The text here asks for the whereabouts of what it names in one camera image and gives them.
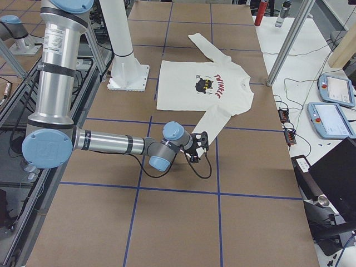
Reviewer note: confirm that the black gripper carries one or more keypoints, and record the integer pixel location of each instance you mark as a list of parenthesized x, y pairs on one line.
[(192, 153)]

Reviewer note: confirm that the cream long-sleeve cat shirt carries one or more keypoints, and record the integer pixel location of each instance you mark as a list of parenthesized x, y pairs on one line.
[(219, 87)]

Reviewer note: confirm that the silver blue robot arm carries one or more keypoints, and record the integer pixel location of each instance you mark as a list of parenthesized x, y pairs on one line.
[(25, 44), (83, 133)]

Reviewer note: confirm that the lower red circuit board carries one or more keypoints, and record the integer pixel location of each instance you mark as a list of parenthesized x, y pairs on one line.
[(289, 137)]

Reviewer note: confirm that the red circuit board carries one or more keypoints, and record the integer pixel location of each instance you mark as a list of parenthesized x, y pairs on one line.
[(289, 137), (284, 115)]

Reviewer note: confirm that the upper red circuit board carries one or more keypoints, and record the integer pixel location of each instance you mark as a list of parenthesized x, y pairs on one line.
[(284, 115)]

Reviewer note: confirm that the near blue teach pendant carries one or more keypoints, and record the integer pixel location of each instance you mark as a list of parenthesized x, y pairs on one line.
[(329, 121)]

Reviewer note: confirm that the blue teach pendant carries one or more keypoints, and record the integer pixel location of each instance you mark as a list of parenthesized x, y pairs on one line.
[(329, 121), (336, 90)]

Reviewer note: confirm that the far blue teach pendant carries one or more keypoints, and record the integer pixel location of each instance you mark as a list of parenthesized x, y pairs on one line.
[(336, 90)]

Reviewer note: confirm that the white power strip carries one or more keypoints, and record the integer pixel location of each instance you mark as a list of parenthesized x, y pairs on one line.
[(32, 172)]

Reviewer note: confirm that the red water bottle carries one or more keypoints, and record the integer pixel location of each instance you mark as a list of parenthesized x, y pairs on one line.
[(261, 11)]

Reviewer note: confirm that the clear grey-capped bottle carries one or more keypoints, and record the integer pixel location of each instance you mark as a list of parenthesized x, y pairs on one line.
[(283, 13)]

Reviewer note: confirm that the wooden beam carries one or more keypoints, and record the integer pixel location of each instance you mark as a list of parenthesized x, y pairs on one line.
[(345, 14)]

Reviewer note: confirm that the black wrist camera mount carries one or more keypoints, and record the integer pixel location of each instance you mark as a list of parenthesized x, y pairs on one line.
[(201, 140)]

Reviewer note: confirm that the white pedestal column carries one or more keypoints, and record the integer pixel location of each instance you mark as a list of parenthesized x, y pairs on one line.
[(126, 72)]

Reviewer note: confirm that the aluminium frame cabinet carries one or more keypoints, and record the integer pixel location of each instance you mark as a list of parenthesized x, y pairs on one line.
[(20, 198)]

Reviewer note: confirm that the aluminium frame post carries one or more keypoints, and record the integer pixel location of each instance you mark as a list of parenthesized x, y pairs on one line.
[(296, 26)]

